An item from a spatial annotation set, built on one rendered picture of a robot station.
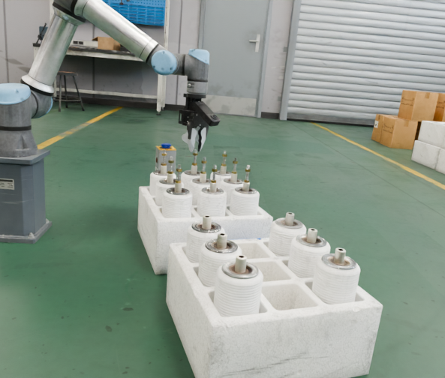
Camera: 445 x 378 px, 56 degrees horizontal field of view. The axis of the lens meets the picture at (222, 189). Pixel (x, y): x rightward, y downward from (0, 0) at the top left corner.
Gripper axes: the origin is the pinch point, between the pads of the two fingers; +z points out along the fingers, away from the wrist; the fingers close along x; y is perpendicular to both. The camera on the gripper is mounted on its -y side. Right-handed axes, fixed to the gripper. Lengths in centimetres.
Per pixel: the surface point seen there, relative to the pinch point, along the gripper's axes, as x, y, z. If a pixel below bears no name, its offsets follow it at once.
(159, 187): 20.7, -4.3, 11.1
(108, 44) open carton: -212, 391, -49
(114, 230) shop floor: 21.6, 20.7, 34.7
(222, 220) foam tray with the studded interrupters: 13.5, -27.6, 17.0
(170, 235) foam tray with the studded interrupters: 28.2, -19.7, 21.6
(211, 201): 14.8, -23.2, 11.7
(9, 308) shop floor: 73, -9, 35
